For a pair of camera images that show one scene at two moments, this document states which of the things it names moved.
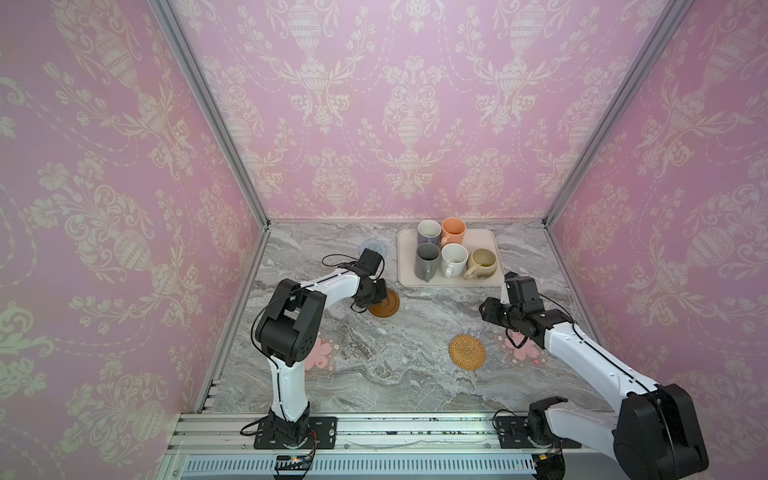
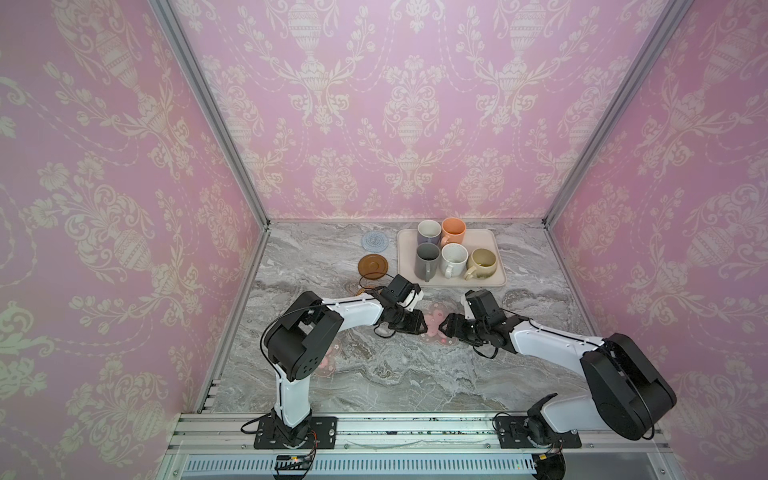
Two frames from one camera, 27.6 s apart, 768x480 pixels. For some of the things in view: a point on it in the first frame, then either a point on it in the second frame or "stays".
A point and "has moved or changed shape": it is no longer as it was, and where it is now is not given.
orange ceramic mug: (454, 230) stays
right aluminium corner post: (675, 10) stays
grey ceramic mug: (426, 260) stays
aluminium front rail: (233, 435) stays
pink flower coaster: (322, 360) stays
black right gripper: (496, 312) -> (462, 328)
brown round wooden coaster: (386, 308) has moved or changed shape
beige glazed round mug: (482, 264) stays
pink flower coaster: (523, 353) has moved or changed shape
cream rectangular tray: (407, 241) stays
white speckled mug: (453, 259) stays
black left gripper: (382, 294) -> (416, 325)
